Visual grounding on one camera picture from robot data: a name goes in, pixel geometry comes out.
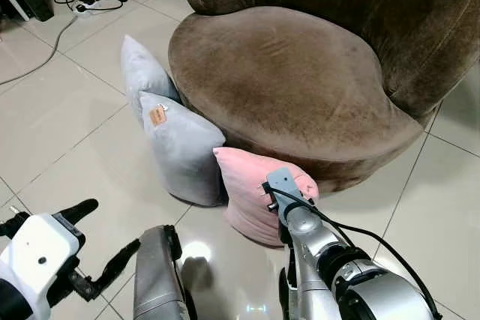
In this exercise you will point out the white power strip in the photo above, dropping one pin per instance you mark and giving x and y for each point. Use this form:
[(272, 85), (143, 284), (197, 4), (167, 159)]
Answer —
[(85, 7)]

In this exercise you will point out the brown velvet round sofa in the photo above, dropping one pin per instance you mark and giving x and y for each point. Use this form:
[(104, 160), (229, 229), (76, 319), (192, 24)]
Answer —
[(300, 80)]

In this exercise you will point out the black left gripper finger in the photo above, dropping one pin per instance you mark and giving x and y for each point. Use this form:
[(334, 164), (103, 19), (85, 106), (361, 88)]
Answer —
[(118, 264), (79, 210)]

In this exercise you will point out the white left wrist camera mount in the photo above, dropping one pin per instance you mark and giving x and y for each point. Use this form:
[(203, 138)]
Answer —
[(37, 252)]

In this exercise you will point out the grey robot leg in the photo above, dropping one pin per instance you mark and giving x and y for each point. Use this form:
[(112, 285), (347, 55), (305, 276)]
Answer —
[(156, 275)]

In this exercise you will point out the pink velvet pillow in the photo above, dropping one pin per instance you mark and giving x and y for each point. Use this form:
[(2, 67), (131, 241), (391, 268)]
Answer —
[(244, 192)]

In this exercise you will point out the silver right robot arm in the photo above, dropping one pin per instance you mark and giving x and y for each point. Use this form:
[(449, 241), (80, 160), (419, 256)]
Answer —
[(360, 282)]

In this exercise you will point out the grey velvet pillow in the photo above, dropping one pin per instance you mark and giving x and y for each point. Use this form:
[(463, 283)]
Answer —
[(142, 73)]

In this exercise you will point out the grey pillow with leather tag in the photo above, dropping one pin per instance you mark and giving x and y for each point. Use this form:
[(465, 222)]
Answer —
[(184, 155)]

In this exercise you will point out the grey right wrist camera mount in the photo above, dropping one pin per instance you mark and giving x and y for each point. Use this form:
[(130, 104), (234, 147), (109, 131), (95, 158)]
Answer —
[(283, 183)]

